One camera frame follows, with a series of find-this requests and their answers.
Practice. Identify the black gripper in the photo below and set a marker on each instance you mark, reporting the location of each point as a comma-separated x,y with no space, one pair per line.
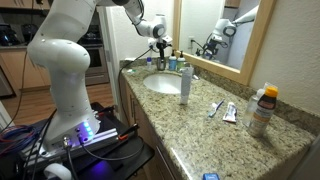
161,46

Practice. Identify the metal cup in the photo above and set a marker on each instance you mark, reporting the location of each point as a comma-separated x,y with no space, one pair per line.
161,64

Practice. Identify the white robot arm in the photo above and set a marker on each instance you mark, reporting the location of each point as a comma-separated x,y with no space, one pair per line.
55,47

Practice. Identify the white oval sink basin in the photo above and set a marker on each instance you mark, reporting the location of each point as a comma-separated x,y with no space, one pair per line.
163,83

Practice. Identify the blue soap pump bottle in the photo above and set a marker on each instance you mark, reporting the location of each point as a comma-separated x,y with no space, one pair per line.
172,61

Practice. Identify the small blue-capped bottle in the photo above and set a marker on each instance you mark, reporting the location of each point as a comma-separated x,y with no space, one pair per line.
149,63

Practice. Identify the green soap pump bottle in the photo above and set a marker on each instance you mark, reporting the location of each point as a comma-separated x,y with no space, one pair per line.
180,61

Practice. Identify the chrome faucet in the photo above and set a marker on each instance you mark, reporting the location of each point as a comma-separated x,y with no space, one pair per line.
188,69

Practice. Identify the white electric toothbrush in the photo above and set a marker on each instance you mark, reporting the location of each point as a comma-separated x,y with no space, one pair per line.
185,88

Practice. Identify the contact lens case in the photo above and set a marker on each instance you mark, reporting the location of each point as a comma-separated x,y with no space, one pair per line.
131,71

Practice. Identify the wood framed mirror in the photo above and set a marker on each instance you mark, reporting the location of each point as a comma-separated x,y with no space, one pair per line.
222,36

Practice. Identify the kitchen oven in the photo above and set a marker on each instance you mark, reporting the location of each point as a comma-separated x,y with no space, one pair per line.
97,72

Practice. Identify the blue manual toothbrush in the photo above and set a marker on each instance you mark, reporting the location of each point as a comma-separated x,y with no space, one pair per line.
215,108

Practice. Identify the toothpaste tube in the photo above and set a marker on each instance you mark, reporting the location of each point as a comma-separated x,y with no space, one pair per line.
230,114

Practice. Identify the black robot cart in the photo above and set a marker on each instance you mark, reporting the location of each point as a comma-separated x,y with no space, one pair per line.
124,159

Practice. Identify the clear plastic bottle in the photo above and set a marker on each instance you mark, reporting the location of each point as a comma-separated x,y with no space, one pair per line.
252,104

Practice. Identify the wooden vanity cabinet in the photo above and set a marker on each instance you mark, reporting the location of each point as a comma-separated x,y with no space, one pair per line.
160,166

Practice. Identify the orange-capped spray can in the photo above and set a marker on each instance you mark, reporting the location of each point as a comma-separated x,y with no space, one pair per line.
264,111

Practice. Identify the small blue box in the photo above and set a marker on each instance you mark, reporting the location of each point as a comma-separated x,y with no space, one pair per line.
210,176

